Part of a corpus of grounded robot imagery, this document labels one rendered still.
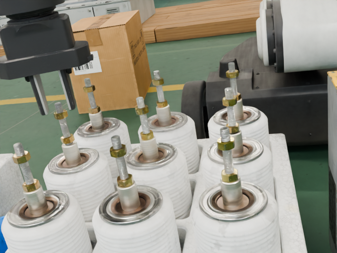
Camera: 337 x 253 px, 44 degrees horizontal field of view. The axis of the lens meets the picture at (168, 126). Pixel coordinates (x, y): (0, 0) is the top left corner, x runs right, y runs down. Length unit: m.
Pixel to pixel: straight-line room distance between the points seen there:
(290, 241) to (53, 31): 0.38
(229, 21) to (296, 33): 1.65
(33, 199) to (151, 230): 0.15
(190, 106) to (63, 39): 0.50
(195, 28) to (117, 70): 1.05
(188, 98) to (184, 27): 1.50
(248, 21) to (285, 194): 1.89
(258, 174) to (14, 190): 0.54
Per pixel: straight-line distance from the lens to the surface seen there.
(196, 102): 0.99
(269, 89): 0.97
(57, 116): 0.60
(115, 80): 1.51
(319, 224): 0.86
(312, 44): 0.82
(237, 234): 0.44
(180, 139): 0.67
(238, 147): 0.57
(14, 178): 0.92
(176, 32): 2.50
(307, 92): 0.97
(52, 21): 0.55
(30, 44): 0.56
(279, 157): 0.70
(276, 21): 0.82
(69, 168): 0.62
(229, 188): 0.46
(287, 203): 0.60
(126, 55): 1.48
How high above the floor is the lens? 0.52
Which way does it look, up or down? 23 degrees down
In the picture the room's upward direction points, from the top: 10 degrees counter-clockwise
